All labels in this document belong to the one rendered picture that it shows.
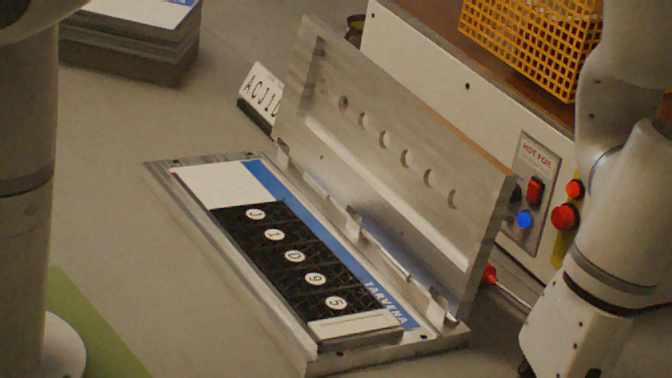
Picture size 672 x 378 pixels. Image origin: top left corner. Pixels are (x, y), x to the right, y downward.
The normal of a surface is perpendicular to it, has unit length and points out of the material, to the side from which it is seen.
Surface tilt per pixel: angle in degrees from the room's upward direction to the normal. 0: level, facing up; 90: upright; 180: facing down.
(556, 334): 78
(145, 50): 90
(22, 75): 27
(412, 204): 83
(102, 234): 0
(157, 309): 0
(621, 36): 101
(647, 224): 85
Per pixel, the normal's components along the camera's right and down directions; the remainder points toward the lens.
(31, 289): 0.89, 0.30
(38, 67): 0.59, -0.46
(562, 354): -0.89, -0.19
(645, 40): -0.47, 0.45
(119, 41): -0.17, 0.44
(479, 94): -0.86, 0.11
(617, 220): -0.65, 0.08
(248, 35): 0.16, -0.87
